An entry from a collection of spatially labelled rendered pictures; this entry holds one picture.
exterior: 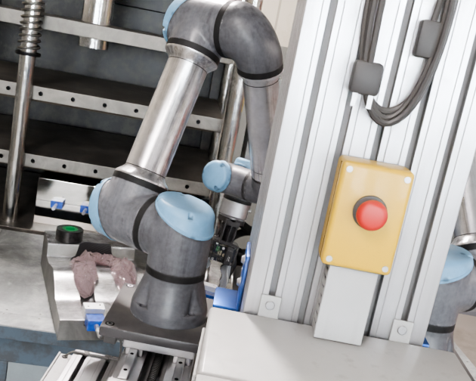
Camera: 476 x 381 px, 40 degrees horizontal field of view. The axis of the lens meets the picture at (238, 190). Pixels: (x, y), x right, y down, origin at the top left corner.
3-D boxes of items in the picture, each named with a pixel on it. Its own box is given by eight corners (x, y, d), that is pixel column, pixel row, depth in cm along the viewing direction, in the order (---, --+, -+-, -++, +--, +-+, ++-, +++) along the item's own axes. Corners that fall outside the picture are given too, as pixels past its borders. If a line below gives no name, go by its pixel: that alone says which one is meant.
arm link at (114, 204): (128, 249, 121) (233, -12, 127) (72, 225, 129) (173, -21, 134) (162, 259, 132) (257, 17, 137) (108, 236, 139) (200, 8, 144)
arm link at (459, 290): (382, 300, 128) (398, 236, 125) (431, 298, 135) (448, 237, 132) (425, 328, 118) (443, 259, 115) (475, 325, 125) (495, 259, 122)
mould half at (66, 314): (160, 340, 167) (167, 301, 165) (57, 340, 157) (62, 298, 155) (122, 267, 212) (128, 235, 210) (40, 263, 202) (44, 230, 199)
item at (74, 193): (105, 233, 246) (112, 189, 242) (33, 221, 243) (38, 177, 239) (119, 200, 294) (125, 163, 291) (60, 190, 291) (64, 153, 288)
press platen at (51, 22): (233, 65, 238) (235, 51, 237) (-76, 7, 226) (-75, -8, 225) (224, 57, 306) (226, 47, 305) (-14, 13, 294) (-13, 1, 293)
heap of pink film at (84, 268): (140, 299, 175) (145, 273, 173) (74, 298, 168) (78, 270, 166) (122, 264, 198) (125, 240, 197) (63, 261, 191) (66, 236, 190)
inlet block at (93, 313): (109, 347, 153) (112, 326, 152) (88, 347, 151) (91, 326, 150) (100, 322, 165) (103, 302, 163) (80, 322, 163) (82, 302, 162)
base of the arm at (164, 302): (202, 336, 121) (211, 286, 118) (122, 320, 121) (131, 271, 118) (208, 304, 135) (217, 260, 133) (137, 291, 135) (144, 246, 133)
